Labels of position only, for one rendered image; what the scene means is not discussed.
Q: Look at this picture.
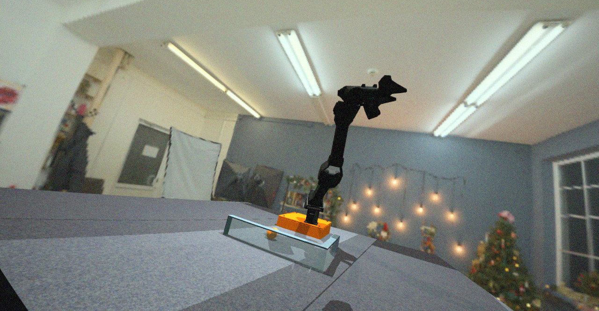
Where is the clear glass wall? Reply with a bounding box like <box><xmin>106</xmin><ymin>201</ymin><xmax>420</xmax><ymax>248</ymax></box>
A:
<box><xmin>224</xmin><ymin>217</ymin><xmax>340</xmax><ymax>273</ymax></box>

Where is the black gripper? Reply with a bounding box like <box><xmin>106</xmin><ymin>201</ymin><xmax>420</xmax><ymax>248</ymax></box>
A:
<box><xmin>359</xmin><ymin>75</ymin><xmax>407</xmax><ymax>106</ymax></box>

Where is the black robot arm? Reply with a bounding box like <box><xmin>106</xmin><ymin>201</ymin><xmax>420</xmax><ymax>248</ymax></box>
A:
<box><xmin>304</xmin><ymin>86</ymin><xmax>380</xmax><ymax>225</ymax></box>

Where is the pale blue clear l-shaped wall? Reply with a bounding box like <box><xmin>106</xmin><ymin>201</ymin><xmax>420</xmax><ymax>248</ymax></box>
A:
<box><xmin>228</xmin><ymin>215</ymin><xmax>340</xmax><ymax>250</ymax></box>

